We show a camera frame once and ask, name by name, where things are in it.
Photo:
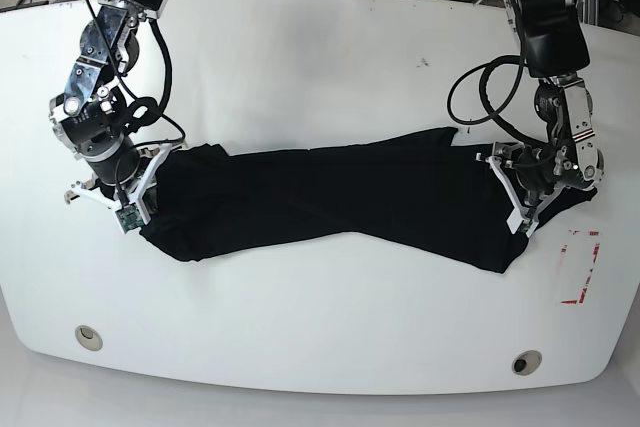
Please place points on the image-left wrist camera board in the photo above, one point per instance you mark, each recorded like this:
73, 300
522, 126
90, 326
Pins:
129, 218

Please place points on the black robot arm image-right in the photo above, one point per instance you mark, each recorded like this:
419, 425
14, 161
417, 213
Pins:
553, 50

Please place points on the red tape rectangle marking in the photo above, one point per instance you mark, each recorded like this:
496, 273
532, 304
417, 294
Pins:
577, 262

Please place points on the table grommet hole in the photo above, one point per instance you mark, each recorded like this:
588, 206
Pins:
527, 363
88, 338

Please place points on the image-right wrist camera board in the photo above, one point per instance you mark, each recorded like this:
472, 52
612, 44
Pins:
519, 224

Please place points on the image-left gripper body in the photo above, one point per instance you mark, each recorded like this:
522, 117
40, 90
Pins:
122, 171

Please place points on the left table grommet hole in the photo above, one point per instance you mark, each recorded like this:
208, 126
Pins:
88, 338

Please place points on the black t-shirt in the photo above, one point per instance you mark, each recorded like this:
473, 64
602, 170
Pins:
419, 190

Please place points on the right table grommet hole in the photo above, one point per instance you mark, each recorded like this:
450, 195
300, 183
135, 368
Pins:
527, 363

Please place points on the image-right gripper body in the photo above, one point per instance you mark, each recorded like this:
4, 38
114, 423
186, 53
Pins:
522, 177

